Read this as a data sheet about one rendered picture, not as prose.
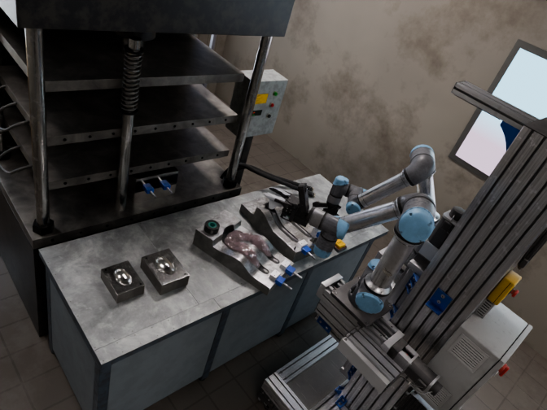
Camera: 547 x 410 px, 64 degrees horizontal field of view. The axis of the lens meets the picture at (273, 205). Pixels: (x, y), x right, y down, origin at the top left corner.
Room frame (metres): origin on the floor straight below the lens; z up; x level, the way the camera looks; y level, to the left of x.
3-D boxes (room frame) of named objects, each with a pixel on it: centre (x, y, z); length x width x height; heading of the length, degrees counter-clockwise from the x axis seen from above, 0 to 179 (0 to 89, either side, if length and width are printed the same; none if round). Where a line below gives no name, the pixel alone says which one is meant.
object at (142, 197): (2.17, 0.88, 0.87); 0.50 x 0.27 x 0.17; 52
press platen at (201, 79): (2.21, 1.02, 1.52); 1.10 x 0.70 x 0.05; 142
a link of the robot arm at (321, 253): (1.44, -0.26, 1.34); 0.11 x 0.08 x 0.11; 169
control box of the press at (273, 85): (2.70, 0.33, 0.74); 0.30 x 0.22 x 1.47; 142
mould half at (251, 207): (2.10, -0.09, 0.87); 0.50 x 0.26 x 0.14; 52
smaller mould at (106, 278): (1.32, 0.54, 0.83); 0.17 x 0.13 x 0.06; 52
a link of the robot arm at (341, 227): (1.43, -0.26, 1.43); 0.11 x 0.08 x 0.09; 79
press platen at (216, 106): (2.21, 1.01, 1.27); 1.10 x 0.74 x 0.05; 142
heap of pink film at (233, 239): (1.77, 0.06, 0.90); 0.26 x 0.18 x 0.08; 69
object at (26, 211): (2.18, 0.97, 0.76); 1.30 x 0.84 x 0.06; 142
